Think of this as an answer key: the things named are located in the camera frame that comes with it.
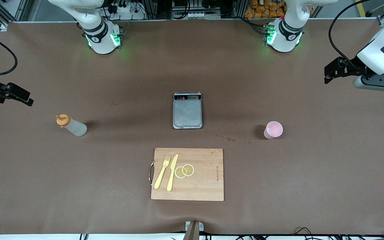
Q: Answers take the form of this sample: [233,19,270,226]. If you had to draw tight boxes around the yellow plastic fork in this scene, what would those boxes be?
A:
[154,155,171,190]

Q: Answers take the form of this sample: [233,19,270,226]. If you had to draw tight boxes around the silver digital kitchen scale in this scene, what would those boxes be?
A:
[173,92,203,129]

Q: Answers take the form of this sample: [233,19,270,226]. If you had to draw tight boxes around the brown table mat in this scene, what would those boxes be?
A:
[0,18,384,235]

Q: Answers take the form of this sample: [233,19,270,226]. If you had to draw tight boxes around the white connector strip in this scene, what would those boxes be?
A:
[178,12,220,19]

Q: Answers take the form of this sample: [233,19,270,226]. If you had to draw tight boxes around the orange snack packets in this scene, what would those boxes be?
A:
[244,0,287,19]

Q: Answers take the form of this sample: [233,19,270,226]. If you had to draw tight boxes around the metal table edge bracket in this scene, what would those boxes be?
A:
[185,221,204,240]

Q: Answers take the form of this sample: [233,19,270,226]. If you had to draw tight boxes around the wooden cutting board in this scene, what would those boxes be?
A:
[149,148,224,201]

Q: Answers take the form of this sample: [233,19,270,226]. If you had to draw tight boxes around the yellow plastic knife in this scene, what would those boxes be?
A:
[166,154,179,192]

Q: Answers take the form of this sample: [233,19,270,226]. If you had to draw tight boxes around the white power strip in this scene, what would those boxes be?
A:
[108,0,146,20]

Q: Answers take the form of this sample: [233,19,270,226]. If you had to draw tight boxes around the pink plastic cup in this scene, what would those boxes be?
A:
[264,121,283,140]

